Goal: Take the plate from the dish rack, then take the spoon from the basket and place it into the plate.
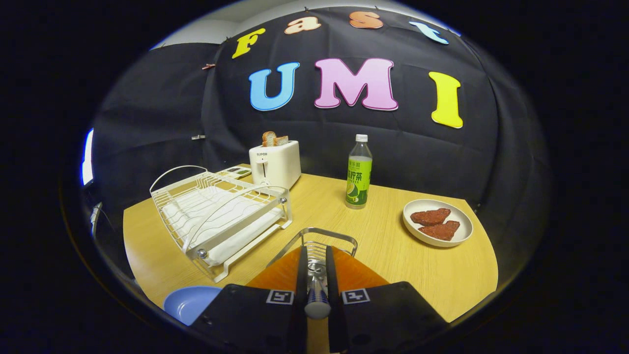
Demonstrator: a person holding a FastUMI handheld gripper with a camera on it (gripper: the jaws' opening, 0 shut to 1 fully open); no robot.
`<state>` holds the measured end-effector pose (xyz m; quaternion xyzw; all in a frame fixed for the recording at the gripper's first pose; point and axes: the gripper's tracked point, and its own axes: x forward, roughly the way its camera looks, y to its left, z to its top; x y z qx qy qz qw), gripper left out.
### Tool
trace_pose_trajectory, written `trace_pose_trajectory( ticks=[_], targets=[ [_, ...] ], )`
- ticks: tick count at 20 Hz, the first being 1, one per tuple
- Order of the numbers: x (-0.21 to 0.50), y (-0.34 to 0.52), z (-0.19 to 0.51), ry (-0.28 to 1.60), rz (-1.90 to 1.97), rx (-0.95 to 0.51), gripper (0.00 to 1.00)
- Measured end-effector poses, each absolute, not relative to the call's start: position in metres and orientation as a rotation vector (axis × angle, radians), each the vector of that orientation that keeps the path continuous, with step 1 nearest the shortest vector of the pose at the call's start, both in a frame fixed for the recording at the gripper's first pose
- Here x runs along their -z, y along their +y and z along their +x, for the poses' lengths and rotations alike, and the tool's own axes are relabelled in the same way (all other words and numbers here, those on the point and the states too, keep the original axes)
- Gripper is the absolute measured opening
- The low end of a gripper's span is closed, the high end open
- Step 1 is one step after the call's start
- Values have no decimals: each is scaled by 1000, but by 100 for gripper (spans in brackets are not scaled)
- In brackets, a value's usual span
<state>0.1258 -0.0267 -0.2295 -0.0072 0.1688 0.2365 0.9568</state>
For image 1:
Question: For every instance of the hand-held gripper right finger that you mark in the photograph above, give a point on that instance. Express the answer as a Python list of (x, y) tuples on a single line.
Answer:
[(331, 275)]

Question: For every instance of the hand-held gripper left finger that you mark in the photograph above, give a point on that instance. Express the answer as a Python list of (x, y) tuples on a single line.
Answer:
[(300, 275)]

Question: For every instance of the blue plate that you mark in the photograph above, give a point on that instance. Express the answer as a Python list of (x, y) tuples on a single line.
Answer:
[(189, 305)]

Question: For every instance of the cream round dish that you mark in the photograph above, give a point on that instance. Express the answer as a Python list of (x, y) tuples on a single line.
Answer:
[(462, 231)]

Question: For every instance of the green label drink bottle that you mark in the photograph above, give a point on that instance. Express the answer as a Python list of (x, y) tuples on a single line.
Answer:
[(358, 182)]

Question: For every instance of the white toaster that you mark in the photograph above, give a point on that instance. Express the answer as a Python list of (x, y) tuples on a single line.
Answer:
[(275, 167)]

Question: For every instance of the red-brown meat piece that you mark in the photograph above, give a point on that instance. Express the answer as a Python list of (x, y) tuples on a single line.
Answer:
[(430, 216), (440, 231)]

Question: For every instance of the small divided condiment tray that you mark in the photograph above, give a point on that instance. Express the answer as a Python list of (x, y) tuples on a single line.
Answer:
[(236, 172)]

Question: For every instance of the toast slice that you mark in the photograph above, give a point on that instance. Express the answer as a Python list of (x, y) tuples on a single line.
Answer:
[(269, 139), (282, 141)]

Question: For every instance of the black backdrop cloth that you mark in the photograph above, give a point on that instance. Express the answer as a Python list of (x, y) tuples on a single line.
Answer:
[(442, 162)]

